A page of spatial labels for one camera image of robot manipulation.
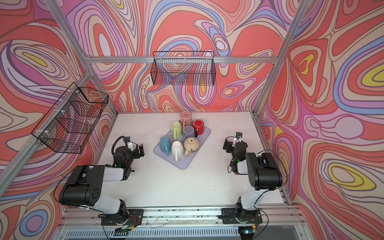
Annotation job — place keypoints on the beige speckled mug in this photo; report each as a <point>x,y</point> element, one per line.
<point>191,144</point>

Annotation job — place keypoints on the lilac plastic tray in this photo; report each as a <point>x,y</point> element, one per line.
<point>184,162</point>

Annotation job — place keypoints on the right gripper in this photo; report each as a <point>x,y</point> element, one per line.
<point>227,144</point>

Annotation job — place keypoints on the pink mug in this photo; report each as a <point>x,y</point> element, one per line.
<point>186,118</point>

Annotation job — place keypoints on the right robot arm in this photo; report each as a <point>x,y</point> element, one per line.
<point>261,169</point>

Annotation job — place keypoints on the black wire basket left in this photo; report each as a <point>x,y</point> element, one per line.
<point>73,123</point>

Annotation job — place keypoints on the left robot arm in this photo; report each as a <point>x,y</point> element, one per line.
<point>84,187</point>

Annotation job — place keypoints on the light green mug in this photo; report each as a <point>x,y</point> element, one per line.
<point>177,130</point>

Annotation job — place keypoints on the white mug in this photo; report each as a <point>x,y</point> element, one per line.
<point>177,150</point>

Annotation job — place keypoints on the purple grey mug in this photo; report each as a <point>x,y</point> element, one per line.
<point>189,132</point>

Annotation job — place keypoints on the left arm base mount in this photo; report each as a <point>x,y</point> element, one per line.
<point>122,218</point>

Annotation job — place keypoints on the blue textured mug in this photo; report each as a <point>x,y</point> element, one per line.
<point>165,145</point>

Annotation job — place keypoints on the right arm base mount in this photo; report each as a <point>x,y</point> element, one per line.
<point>240,216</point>

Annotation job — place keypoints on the black wire basket back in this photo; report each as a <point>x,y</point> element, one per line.
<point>183,68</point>

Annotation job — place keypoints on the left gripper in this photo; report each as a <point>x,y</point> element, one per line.
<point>139,151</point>

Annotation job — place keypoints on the red mug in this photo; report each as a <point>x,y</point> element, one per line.
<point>199,127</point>

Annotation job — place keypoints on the aluminium front rail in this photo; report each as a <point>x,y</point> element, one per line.
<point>272,222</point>

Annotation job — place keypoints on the black wire basket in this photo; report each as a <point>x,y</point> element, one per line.
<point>73,123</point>
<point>183,68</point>

